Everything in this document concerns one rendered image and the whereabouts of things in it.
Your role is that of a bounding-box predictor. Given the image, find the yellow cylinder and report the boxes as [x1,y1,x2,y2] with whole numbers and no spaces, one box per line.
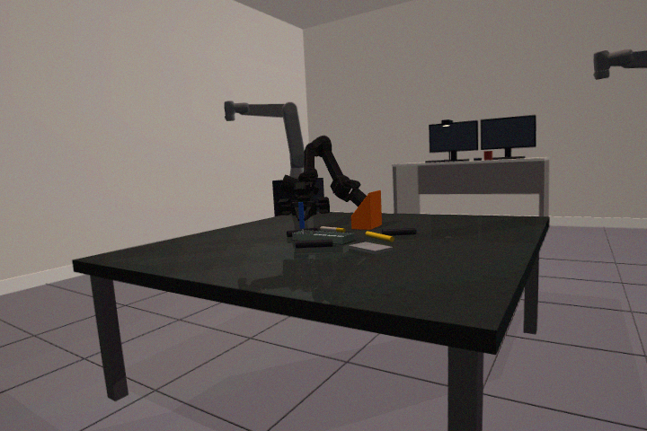
[366,232,394,242]

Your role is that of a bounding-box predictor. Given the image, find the cream cylinder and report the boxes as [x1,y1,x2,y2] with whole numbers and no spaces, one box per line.
[320,226,345,233]

